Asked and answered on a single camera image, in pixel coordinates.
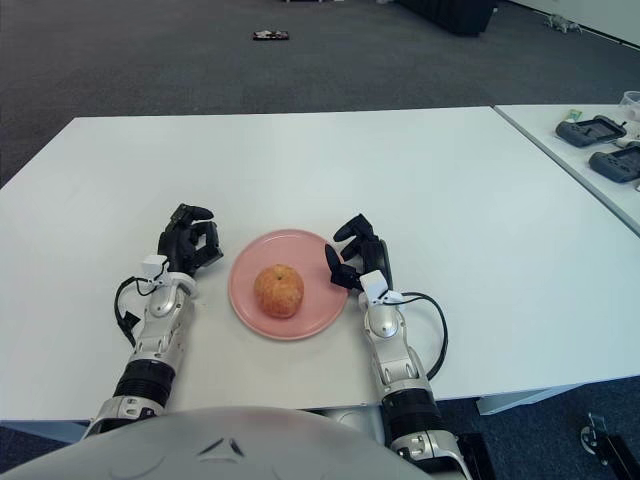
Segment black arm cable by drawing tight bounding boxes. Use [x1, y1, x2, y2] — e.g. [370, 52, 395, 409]
[399, 292, 448, 381]
[113, 276, 157, 349]

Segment red-yellow apple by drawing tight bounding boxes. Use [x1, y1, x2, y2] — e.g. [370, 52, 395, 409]
[253, 263, 306, 319]

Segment grey handheld controller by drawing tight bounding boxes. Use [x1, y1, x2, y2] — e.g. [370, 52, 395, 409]
[588, 144, 640, 185]
[555, 115, 627, 149]

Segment small grey quadruped robot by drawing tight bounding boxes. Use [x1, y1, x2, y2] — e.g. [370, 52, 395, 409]
[544, 13, 584, 31]

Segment black cabinet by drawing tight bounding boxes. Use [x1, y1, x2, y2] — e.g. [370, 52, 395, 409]
[394, 0, 500, 36]

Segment grey robot torso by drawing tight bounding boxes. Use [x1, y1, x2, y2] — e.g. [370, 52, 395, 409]
[0, 405, 416, 480]

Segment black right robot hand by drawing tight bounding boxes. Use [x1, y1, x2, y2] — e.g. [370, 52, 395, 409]
[324, 213, 394, 301]

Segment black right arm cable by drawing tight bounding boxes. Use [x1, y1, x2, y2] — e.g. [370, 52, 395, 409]
[399, 292, 448, 381]

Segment pink round plate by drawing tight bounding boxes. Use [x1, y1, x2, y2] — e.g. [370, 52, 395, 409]
[228, 228, 349, 342]

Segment white table frame beam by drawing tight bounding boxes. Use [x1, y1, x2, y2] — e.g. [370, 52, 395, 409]
[474, 387, 569, 417]

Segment black caster wheel stand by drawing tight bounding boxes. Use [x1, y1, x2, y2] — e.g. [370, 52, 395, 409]
[579, 412, 640, 480]

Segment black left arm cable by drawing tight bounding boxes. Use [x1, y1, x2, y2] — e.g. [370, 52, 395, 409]
[113, 276, 157, 349]

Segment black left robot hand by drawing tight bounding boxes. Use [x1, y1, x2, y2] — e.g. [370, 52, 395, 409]
[141, 203, 225, 282]

